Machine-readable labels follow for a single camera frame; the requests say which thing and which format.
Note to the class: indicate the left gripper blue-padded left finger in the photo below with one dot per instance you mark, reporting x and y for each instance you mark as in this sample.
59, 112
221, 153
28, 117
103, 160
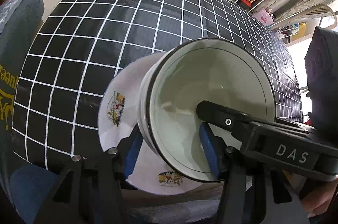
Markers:
70, 198

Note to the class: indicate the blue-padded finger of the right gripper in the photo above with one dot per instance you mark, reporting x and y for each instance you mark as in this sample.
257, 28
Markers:
224, 117

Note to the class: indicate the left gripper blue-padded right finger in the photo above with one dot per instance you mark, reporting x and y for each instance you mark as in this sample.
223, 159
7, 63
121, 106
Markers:
252, 193

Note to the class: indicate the green patterned ceramic bowl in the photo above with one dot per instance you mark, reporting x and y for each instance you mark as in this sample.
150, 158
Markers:
206, 80

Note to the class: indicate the white floral plate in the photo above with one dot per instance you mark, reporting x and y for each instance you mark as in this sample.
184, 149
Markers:
117, 116

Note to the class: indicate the large white ceramic bowl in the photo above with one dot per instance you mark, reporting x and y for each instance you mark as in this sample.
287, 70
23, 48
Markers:
150, 62

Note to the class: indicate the person's right hand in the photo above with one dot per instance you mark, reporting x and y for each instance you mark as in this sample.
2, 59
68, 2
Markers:
318, 201

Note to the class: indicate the blue trouser leg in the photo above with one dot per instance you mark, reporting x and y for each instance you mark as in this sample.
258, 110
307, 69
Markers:
29, 185

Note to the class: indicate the pink gift bag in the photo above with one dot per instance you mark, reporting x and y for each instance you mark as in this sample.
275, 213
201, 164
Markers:
264, 16

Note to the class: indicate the folded ironing board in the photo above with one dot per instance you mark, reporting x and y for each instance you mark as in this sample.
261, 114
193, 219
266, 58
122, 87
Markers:
317, 11

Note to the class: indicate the black white grid tablecloth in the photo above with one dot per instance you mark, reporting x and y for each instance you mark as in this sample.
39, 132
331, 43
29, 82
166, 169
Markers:
84, 44

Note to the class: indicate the dark green cushioned chair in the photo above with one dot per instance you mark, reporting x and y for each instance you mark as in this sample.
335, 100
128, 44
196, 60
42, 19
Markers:
20, 20

